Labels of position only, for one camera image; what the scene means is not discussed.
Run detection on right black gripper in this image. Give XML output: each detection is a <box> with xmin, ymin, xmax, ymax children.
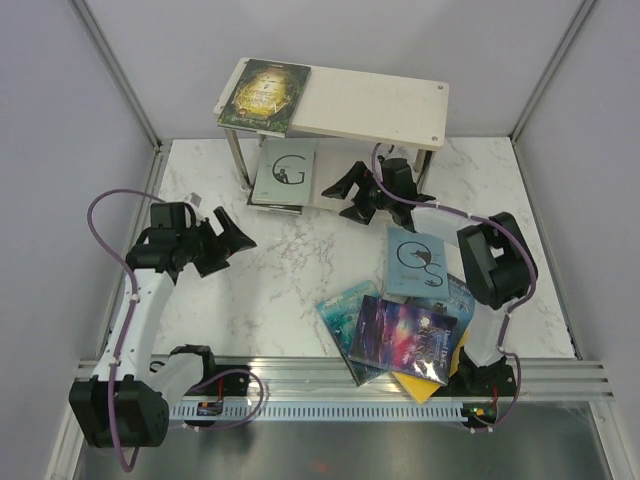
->
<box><xmin>323</xmin><ymin>161</ymin><xmax>395</xmax><ymax>225</ymax></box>

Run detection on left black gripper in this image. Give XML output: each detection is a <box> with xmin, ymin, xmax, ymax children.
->
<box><xmin>177</xmin><ymin>207</ymin><xmax>256</xmax><ymax>277</ymax></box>

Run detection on black Moon and Sixpence book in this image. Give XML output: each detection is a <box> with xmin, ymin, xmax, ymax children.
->
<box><xmin>246</xmin><ymin>200</ymin><xmax>303</xmax><ymax>215</ymax></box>

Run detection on pale green G book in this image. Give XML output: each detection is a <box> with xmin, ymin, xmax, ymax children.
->
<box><xmin>251</xmin><ymin>139</ymin><xmax>317</xmax><ymax>207</ymax></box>

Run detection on teal ocean cover book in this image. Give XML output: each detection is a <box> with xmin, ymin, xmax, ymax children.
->
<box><xmin>316</xmin><ymin>280</ymin><xmax>385</xmax><ymax>387</ymax></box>

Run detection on green yellow fantasy book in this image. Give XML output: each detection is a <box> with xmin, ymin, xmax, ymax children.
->
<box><xmin>218</xmin><ymin>59</ymin><xmax>311</xmax><ymax>138</ymax></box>

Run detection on purple Robinson Crusoe book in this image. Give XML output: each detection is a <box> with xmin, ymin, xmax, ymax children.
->
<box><xmin>348</xmin><ymin>295</ymin><xmax>457</xmax><ymax>385</ymax></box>

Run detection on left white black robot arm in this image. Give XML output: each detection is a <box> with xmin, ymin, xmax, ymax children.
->
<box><xmin>69</xmin><ymin>202</ymin><xmax>256</xmax><ymax>448</ymax></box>

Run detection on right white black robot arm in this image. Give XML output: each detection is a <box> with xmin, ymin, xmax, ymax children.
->
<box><xmin>321</xmin><ymin>158</ymin><xmax>538</xmax><ymax>394</ymax></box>

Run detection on light blue OS book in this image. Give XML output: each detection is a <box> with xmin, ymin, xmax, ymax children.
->
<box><xmin>386</xmin><ymin>228</ymin><xmax>449</xmax><ymax>300</ymax></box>

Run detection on white two-tier wooden shelf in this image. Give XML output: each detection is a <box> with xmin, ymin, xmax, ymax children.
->
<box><xmin>214</xmin><ymin>58</ymin><xmax>449</xmax><ymax>212</ymax></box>

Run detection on dark castle cover book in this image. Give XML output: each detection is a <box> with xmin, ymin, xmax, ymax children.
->
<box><xmin>406</xmin><ymin>274</ymin><xmax>475</xmax><ymax>334</ymax></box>

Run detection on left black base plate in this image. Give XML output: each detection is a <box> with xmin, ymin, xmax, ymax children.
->
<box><xmin>185</xmin><ymin>365</ymin><xmax>250</xmax><ymax>428</ymax></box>

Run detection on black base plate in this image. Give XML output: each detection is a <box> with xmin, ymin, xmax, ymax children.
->
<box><xmin>185</xmin><ymin>365</ymin><xmax>250</xmax><ymax>428</ymax></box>
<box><xmin>432</xmin><ymin>373</ymin><xmax>519</xmax><ymax>433</ymax></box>

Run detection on white slotted cable duct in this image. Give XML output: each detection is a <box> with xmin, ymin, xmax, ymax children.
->
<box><xmin>170</xmin><ymin>399</ymin><xmax>467</xmax><ymax>422</ymax></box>

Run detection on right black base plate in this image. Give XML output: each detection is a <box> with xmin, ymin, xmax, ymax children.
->
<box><xmin>432</xmin><ymin>373</ymin><xmax>519</xmax><ymax>433</ymax></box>

